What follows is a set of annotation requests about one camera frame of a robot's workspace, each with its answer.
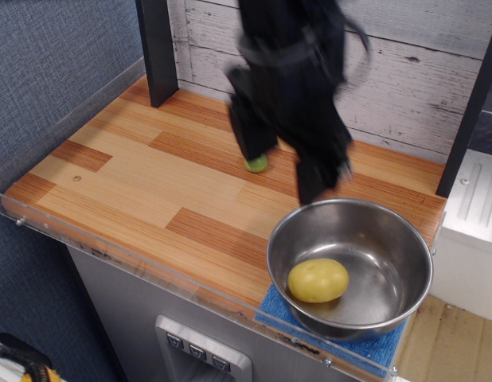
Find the black left vertical post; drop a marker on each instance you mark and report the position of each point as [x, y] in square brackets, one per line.
[158, 49]

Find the black right vertical post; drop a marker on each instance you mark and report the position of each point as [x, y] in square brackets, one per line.
[466, 128]

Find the white toy sink unit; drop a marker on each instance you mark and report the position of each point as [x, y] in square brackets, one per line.
[462, 249]

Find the silver dispenser panel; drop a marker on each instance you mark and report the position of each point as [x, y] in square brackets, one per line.
[193, 356]

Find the green handled grey spatula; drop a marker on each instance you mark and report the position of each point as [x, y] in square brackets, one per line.
[257, 165]

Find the grey toy fridge cabinet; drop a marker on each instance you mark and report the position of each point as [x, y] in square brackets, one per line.
[128, 305]

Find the stainless steel pot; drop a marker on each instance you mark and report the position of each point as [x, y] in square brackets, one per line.
[389, 265]

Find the clear acrylic guard rail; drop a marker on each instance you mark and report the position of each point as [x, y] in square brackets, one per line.
[161, 190]

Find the yellow potato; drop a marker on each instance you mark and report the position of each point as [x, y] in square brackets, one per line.
[318, 280]

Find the black vertical post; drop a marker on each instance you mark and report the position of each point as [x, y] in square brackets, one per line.
[158, 49]
[466, 128]

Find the blue cloth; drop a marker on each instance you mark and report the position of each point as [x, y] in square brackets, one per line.
[374, 357]

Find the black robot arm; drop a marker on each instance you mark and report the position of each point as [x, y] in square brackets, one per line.
[289, 14]

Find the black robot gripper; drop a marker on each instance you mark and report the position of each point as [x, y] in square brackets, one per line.
[287, 92]

